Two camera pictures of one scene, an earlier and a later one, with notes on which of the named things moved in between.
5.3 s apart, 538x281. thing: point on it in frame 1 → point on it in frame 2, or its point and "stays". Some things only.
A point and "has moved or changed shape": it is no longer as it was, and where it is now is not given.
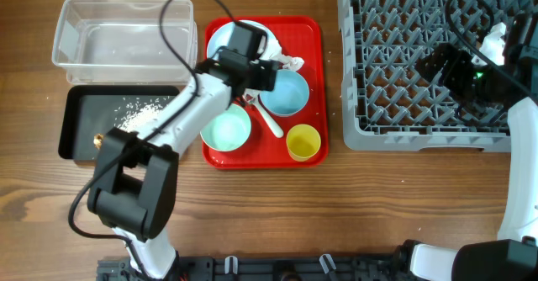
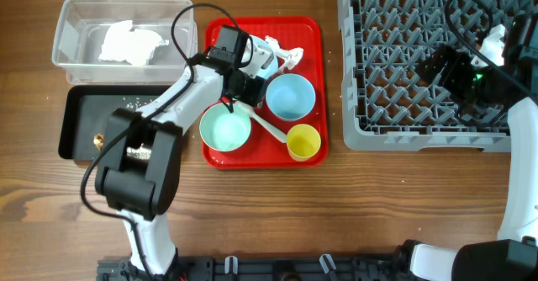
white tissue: [273, 52] → [131, 45]
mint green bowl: [231, 132] stays
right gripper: [440, 63] stays
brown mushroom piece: [97, 140] stays
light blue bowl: [289, 96] has moved or changed shape
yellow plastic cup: [303, 142] stays
